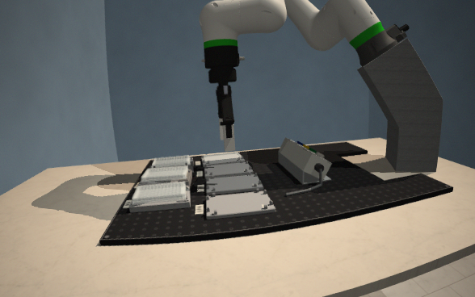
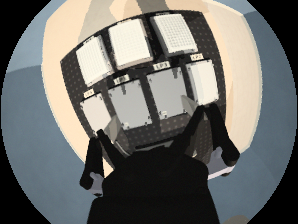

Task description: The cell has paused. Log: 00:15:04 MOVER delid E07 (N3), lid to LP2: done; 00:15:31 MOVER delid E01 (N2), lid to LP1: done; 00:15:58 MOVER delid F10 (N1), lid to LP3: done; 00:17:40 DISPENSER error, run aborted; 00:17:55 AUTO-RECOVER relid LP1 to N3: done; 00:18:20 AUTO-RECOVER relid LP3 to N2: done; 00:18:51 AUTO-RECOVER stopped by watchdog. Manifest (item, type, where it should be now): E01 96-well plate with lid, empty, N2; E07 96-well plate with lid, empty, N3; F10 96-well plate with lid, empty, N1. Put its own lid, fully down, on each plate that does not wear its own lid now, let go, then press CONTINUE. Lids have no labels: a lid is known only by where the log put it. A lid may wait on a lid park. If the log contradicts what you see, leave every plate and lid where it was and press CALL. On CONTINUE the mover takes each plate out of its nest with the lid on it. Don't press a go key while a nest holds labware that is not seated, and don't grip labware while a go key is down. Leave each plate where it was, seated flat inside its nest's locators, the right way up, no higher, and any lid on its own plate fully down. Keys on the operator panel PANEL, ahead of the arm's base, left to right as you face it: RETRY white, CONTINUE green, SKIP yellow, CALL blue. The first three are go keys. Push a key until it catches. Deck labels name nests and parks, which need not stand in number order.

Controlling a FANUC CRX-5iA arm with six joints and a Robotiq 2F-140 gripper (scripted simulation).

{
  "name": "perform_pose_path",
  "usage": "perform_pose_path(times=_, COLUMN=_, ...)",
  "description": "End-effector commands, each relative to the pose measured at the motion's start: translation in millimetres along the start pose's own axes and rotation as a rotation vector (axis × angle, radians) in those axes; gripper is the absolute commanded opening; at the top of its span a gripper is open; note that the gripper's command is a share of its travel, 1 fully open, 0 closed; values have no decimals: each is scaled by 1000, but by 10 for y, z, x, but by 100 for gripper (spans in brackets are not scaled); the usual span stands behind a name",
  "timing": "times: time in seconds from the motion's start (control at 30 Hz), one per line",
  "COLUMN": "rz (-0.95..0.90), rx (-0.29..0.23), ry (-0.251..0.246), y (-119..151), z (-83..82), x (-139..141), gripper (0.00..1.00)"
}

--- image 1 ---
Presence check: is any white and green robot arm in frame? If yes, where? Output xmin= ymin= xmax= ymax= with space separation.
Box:
xmin=200 ymin=0 xmax=409 ymax=69

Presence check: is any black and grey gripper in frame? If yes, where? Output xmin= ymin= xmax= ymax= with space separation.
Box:
xmin=208 ymin=68 xmax=237 ymax=152

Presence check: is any grey angled control panel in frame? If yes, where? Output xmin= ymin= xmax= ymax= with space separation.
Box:
xmin=279 ymin=137 xmax=332 ymax=196

